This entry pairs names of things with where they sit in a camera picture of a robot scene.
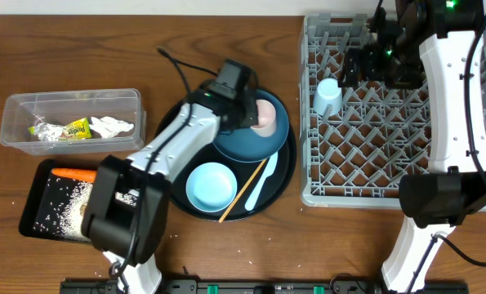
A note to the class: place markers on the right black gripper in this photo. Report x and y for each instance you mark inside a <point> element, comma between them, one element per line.
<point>367,55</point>

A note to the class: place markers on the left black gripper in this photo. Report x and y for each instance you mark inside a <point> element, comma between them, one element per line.
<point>252,118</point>

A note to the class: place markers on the pink cup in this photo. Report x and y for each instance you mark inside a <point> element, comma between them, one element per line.
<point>266,119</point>

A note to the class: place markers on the dark blue plate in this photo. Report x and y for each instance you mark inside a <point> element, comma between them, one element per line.
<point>245,146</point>

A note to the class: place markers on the wooden chopstick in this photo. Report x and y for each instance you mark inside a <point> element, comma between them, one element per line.
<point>242,191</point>

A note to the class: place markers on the light blue plastic spoon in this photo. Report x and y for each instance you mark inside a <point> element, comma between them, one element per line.
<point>268,171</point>

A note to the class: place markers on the light blue cup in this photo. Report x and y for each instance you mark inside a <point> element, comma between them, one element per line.
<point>328,96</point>

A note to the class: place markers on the light blue bowl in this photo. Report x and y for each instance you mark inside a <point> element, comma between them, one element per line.
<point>211,187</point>

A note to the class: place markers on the white tissue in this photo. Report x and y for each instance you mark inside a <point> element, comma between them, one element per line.
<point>108,127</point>

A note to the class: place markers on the yellow snack wrapper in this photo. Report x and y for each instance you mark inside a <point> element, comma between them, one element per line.
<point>76,130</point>

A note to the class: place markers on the orange carrot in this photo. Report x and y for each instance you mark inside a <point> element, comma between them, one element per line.
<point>75,174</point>

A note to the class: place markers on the brown walnut shell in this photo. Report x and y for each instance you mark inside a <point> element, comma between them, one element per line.
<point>82,209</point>

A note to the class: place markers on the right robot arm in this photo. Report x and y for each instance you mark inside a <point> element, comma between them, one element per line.
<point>433,43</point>

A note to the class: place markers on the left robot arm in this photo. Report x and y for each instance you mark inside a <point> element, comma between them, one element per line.
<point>127,209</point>

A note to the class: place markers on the grey dishwasher rack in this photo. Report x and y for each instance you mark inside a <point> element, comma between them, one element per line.
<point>356,158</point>

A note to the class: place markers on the pile of white rice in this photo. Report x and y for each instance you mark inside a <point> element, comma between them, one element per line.
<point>58,212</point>

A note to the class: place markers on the clear plastic bin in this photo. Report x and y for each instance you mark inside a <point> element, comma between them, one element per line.
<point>63,107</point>

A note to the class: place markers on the black rectangular tray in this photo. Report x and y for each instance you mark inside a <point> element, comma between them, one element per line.
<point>35,194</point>

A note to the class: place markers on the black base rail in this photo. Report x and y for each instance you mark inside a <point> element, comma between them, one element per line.
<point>347,286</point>

